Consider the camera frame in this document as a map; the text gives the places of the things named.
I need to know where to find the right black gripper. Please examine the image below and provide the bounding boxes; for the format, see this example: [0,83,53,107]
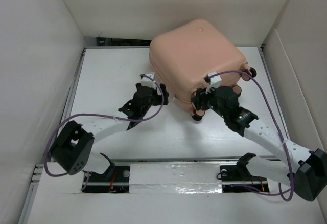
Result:
[190,84,227,119]

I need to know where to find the pink suitcase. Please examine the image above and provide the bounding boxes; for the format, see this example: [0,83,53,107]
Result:
[149,19,257,121]

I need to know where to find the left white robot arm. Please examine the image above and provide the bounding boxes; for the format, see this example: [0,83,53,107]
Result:
[49,83,169,182]

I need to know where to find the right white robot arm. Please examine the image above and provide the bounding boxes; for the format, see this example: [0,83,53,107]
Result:
[191,86,326,201]

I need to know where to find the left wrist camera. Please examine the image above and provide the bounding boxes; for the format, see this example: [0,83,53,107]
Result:
[140,72,156,90]

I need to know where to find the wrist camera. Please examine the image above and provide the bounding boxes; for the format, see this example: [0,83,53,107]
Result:
[140,72,156,90]
[204,71,222,94]

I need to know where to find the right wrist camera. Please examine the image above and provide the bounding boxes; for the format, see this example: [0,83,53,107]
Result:
[204,71,222,94]

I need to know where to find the aluminium frame rail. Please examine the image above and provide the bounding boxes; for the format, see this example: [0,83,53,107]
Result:
[51,154,271,162]

